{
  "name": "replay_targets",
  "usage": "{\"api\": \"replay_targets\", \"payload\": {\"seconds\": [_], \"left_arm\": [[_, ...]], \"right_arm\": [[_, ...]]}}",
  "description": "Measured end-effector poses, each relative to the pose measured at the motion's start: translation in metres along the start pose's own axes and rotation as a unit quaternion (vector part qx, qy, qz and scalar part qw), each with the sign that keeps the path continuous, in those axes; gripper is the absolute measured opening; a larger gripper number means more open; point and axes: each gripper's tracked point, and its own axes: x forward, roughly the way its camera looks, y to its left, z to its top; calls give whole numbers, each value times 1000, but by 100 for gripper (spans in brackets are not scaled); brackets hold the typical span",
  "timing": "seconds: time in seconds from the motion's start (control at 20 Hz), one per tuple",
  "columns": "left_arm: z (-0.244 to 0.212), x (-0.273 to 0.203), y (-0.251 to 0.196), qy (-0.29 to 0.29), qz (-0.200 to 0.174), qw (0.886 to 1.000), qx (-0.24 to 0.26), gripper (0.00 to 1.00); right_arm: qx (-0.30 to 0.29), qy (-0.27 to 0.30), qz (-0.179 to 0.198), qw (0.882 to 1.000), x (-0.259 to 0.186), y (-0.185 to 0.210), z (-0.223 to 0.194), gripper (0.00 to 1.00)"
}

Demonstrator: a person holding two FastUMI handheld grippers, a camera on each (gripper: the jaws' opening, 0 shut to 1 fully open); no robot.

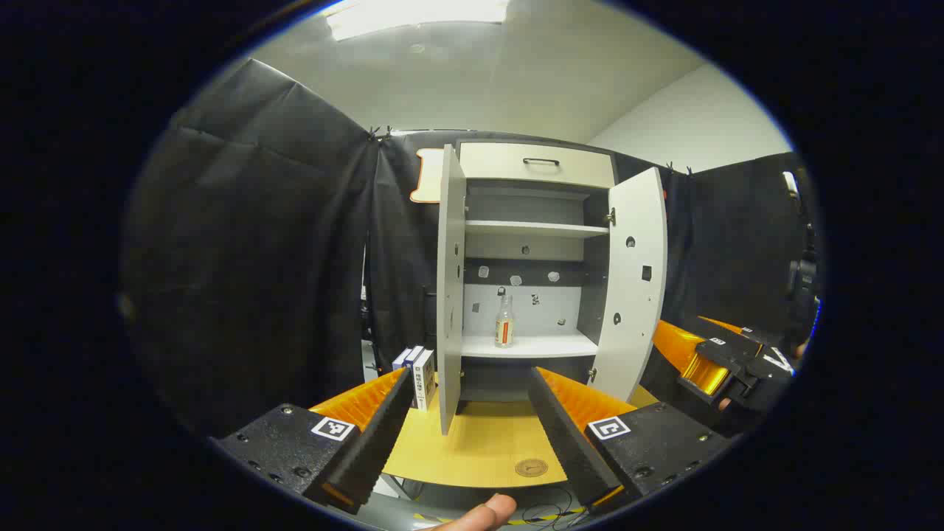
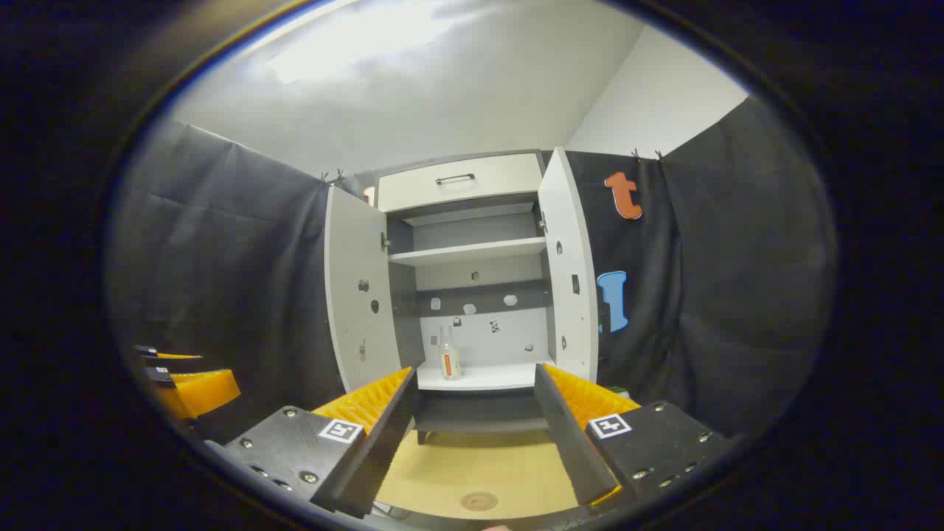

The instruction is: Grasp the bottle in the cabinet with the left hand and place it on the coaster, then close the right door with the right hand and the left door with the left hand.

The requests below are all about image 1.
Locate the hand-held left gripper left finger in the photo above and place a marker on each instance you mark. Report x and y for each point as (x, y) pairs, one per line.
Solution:
(369, 435)

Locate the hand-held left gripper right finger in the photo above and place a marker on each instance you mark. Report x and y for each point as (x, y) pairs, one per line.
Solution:
(568, 435)

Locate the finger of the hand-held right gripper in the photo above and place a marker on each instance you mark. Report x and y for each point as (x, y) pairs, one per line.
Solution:
(682, 354)
(730, 326)

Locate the round brown coaster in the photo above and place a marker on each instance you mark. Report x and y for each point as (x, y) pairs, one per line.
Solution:
(531, 467)

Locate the clear glass bottle orange label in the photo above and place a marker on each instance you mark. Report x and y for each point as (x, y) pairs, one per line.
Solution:
(504, 328)

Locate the white cabinet shelf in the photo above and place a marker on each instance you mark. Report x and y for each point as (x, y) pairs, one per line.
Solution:
(531, 228)
(546, 345)

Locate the grey cabinet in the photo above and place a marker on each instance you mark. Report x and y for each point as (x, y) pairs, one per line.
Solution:
(594, 295)

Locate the white book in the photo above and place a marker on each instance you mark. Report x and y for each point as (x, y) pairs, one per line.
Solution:
(425, 380)

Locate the light blue book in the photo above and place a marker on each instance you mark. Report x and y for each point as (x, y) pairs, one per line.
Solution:
(400, 360)

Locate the black backdrop cloth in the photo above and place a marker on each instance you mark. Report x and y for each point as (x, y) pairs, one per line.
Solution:
(258, 258)

